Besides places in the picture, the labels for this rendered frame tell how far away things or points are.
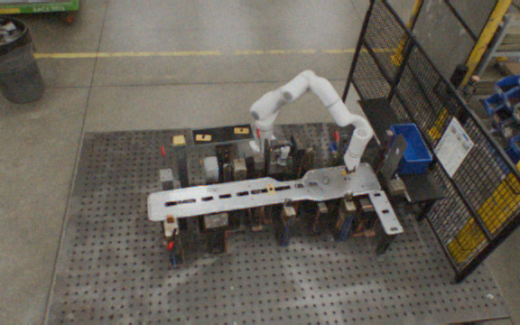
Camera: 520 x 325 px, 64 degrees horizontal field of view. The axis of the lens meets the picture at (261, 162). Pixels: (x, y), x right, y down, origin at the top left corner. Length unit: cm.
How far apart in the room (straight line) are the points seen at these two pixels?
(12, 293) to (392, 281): 260
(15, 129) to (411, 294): 370
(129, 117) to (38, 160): 91
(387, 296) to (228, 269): 93
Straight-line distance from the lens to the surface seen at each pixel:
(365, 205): 254
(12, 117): 473
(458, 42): 436
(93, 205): 287
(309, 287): 252
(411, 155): 283
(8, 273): 365
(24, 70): 460
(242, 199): 241
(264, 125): 274
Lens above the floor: 298
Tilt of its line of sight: 50 degrees down
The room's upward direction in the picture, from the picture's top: 6 degrees clockwise
